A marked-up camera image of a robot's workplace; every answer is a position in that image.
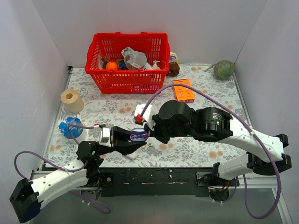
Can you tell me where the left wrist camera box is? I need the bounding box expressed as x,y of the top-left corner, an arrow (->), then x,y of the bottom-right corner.
99,127 -> 113,147

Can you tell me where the lavender earbud charging case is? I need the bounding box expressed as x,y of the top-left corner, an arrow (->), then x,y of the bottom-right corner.
130,128 -> 148,141

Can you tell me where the orange fruit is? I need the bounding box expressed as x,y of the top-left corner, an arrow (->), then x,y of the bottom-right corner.
106,61 -> 118,70

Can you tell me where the dark green toy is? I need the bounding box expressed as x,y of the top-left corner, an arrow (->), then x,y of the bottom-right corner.
117,58 -> 128,70

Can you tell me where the blue wrapped tissue roll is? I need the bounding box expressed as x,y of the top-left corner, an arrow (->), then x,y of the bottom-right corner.
58,117 -> 87,143

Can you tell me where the floral patterned table mat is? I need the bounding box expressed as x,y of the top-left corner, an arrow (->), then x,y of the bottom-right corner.
45,64 -> 247,168

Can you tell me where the white pump bottle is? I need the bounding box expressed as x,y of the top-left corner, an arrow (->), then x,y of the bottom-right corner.
152,60 -> 160,70

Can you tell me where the grey crumpled bag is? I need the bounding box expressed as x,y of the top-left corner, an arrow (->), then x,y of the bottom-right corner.
121,47 -> 147,70

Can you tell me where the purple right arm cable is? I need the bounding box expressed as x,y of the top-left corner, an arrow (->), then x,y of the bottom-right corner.
142,84 -> 282,219

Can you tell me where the beige paper roll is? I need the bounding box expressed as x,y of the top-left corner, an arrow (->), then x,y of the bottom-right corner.
60,87 -> 85,113

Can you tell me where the white earbud charging case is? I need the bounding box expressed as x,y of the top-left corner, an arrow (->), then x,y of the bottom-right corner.
125,152 -> 137,160

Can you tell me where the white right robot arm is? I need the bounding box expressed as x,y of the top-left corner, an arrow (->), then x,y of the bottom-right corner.
143,100 -> 292,186

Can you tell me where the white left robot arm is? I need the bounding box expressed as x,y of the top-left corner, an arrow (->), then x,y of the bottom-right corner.
9,141 -> 146,223

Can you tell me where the orange snack box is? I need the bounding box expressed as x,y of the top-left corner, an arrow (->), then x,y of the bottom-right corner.
173,79 -> 195,103

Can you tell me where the green melon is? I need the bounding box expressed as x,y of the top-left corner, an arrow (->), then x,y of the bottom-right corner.
204,60 -> 235,81

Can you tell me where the brown jar with label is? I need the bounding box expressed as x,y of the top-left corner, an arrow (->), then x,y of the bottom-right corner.
166,52 -> 180,77

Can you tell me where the red plastic shopping basket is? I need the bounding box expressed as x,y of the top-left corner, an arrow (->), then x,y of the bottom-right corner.
85,32 -> 170,94

